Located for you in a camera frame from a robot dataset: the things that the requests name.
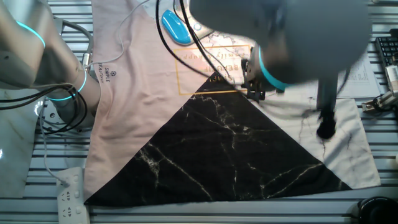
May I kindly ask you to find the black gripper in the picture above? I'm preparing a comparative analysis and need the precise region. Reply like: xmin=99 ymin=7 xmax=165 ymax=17
xmin=241 ymin=54 xmax=266 ymax=102

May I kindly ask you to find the blue and white desk lamp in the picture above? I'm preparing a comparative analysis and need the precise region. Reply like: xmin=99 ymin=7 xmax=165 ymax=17
xmin=160 ymin=0 xmax=215 ymax=46

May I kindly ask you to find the pink black marble tablecloth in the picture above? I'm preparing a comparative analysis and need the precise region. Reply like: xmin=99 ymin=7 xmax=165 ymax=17
xmin=83 ymin=0 xmax=382 ymax=208

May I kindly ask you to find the printed paper sheet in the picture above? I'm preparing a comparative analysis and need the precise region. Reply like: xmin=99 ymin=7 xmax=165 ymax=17
xmin=337 ymin=52 xmax=381 ymax=100

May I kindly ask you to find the small metal clamp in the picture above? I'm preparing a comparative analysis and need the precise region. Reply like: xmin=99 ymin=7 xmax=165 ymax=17
xmin=361 ymin=91 xmax=398 ymax=113

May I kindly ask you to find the black keyboard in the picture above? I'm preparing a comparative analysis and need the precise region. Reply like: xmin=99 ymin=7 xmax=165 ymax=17
xmin=374 ymin=36 xmax=398 ymax=68

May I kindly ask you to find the black round stand base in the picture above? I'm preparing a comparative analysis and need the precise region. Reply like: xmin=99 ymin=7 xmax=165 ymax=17
xmin=356 ymin=195 xmax=398 ymax=224

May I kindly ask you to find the white power strip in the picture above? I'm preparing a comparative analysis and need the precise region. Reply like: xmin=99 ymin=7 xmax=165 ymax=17
xmin=55 ymin=166 xmax=91 ymax=224

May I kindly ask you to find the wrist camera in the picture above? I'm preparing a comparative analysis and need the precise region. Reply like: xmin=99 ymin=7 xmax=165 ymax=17
xmin=315 ymin=76 xmax=339 ymax=140

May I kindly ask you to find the thin white cable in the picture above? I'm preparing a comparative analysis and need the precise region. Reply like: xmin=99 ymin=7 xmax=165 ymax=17
xmin=39 ymin=0 xmax=150 ymax=187

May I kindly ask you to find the thick black cable loop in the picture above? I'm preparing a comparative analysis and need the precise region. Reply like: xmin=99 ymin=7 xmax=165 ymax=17
xmin=0 ymin=81 xmax=90 ymax=134

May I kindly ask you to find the thick grey cable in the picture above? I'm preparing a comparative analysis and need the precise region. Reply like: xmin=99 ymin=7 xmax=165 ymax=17
xmin=52 ymin=17 xmax=94 ymax=68

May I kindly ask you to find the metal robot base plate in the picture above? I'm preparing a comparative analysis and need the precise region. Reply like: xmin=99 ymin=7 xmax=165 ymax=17
xmin=39 ymin=99 xmax=96 ymax=133

